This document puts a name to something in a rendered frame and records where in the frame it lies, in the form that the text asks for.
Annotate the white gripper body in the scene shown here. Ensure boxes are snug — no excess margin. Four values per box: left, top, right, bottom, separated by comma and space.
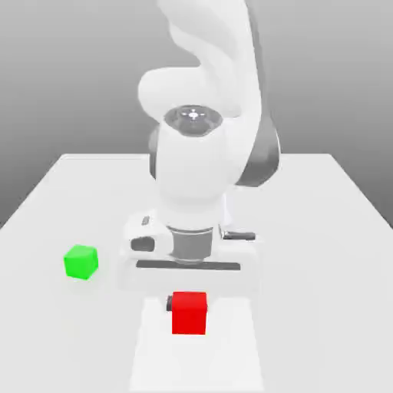
116, 245, 261, 300

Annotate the small red cube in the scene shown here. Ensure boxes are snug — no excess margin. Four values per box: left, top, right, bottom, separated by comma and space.
170, 290, 208, 336

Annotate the small green cube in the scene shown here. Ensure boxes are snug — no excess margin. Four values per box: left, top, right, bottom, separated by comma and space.
63, 243, 100, 281

